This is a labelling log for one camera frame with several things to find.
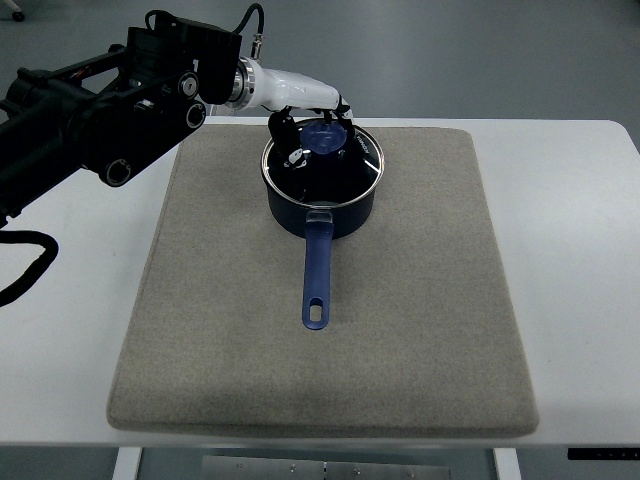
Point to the white left table leg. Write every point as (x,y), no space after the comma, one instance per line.
(127,463)

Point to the dark blue saucepan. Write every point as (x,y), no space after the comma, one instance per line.
(318,226)

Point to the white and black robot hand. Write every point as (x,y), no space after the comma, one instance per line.
(280,92)

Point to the white right table leg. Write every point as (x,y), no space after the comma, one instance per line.
(507,464)

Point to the glass lid with blue knob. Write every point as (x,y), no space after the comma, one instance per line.
(336,167)

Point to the white table leg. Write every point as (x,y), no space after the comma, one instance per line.
(507,464)
(127,463)

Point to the beige fabric mat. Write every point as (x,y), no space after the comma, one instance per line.
(402,329)

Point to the metal table base plate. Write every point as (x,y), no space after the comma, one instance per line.
(228,468)

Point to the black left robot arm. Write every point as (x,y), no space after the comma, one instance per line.
(117,113)

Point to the black table control panel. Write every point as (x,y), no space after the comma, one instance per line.
(603,454)

